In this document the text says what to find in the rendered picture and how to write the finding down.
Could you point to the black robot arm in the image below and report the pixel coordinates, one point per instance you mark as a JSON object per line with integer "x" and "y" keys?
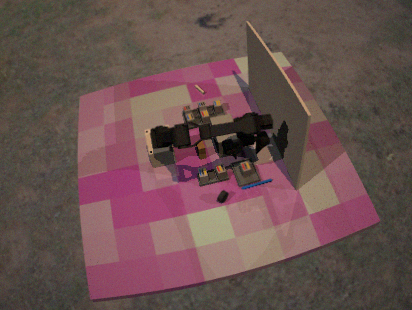
{"x": 250, "y": 124}

